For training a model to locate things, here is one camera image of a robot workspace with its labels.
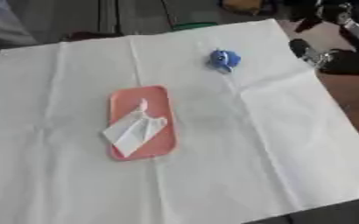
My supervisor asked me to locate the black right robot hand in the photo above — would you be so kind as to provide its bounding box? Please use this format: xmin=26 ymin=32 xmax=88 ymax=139
xmin=286 ymin=38 xmax=359 ymax=77

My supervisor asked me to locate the yellow object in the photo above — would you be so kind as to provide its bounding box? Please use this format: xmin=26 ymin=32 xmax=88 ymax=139
xmin=217 ymin=0 xmax=267 ymax=16

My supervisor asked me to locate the blue soft toy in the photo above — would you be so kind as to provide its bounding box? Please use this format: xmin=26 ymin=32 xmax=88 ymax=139
xmin=205 ymin=48 xmax=243 ymax=74

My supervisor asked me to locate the green object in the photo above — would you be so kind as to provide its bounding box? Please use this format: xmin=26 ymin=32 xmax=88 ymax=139
xmin=172 ymin=22 xmax=220 ymax=32

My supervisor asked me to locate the pink rectangular tray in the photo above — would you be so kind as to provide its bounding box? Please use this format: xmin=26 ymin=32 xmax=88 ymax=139
xmin=106 ymin=84 xmax=179 ymax=162

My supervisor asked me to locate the white crumpled paper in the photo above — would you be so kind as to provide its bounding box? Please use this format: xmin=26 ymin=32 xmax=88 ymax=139
xmin=101 ymin=98 xmax=169 ymax=158

